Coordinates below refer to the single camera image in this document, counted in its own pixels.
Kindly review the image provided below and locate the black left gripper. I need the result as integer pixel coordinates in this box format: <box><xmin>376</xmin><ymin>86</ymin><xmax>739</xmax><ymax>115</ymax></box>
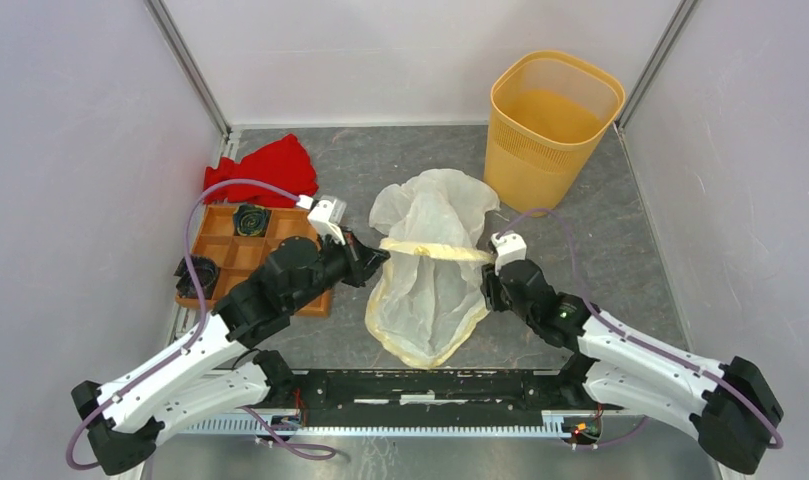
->
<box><xmin>288</xmin><ymin>224</ymin><xmax>391</xmax><ymax>312</ymax></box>

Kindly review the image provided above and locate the translucent white trash bag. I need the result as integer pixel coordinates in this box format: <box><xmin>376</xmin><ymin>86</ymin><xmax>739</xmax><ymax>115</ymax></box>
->
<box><xmin>365</xmin><ymin>169</ymin><xmax>500</xmax><ymax>369</ymax></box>

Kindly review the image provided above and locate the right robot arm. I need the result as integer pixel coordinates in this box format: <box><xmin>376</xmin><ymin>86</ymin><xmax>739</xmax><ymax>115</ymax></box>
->
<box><xmin>481</xmin><ymin>260</ymin><xmax>784</xmax><ymax>475</ymax></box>

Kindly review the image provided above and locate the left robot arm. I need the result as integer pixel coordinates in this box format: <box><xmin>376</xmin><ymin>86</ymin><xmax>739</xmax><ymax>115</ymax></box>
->
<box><xmin>72</xmin><ymin>231</ymin><xmax>390</xmax><ymax>476</ymax></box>

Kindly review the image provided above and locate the black green trash bag roll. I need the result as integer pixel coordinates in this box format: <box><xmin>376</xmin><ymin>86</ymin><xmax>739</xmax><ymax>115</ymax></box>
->
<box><xmin>232</xmin><ymin>204</ymin><xmax>272</xmax><ymax>238</ymax></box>

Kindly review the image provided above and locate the yellow plastic trash bin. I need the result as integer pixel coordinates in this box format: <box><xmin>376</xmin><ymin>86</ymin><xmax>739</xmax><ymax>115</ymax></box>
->
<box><xmin>483</xmin><ymin>50</ymin><xmax>626</xmax><ymax>212</ymax></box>

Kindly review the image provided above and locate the red cloth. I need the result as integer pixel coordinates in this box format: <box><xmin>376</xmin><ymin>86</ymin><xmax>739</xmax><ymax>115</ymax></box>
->
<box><xmin>204</xmin><ymin>134</ymin><xmax>319</xmax><ymax>208</ymax></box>

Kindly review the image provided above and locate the wooden compartment tray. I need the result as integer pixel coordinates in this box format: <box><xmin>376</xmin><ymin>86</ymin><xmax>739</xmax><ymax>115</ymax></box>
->
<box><xmin>192</xmin><ymin>204</ymin><xmax>317</xmax><ymax>309</ymax></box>

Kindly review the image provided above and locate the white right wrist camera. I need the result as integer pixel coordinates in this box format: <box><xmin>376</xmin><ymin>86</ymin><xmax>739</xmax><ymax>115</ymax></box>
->
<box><xmin>490</xmin><ymin>231</ymin><xmax>527</xmax><ymax>273</ymax></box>

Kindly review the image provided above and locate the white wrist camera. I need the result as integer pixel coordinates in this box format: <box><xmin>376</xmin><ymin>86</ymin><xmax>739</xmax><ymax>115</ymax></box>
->
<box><xmin>296</xmin><ymin>195</ymin><xmax>347</xmax><ymax>245</ymax></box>
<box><xmin>490</xmin><ymin>231</ymin><xmax>527</xmax><ymax>273</ymax></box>

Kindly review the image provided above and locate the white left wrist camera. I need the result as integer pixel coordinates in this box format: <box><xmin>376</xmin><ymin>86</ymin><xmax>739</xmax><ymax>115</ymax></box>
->
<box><xmin>296</xmin><ymin>195</ymin><xmax>347</xmax><ymax>245</ymax></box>

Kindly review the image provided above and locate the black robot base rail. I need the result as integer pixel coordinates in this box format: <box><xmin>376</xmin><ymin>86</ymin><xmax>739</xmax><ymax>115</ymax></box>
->
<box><xmin>260</xmin><ymin>369</ymin><xmax>598</xmax><ymax>428</ymax></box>

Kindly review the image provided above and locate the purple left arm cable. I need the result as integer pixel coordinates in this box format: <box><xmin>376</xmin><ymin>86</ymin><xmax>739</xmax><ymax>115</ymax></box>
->
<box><xmin>66</xmin><ymin>178</ymin><xmax>306</xmax><ymax>472</ymax></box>

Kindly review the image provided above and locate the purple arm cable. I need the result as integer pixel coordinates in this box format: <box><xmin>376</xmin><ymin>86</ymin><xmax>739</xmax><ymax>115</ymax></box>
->
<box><xmin>493</xmin><ymin>209</ymin><xmax>786</xmax><ymax>450</ymax></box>
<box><xmin>66</xmin><ymin>178</ymin><xmax>306</xmax><ymax>472</ymax></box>

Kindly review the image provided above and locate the left aluminium frame post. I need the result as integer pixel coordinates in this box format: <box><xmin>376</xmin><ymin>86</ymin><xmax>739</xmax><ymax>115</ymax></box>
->
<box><xmin>144</xmin><ymin>0</ymin><xmax>232</xmax><ymax>138</ymax></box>

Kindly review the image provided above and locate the aluminium frame post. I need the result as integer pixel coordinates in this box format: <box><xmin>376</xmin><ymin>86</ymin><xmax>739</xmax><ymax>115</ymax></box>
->
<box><xmin>144</xmin><ymin>0</ymin><xmax>232</xmax><ymax>138</ymax></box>
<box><xmin>615</xmin><ymin>0</ymin><xmax>700</xmax><ymax>132</ymax></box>

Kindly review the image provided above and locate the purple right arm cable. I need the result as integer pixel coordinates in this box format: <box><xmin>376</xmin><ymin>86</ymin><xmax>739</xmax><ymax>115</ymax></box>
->
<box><xmin>493</xmin><ymin>209</ymin><xmax>786</xmax><ymax>450</ymax></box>

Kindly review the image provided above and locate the right aluminium frame post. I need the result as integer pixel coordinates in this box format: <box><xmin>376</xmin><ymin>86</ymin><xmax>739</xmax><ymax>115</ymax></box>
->
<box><xmin>615</xmin><ymin>0</ymin><xmax>700</xmax><ymax>132</ymax></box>

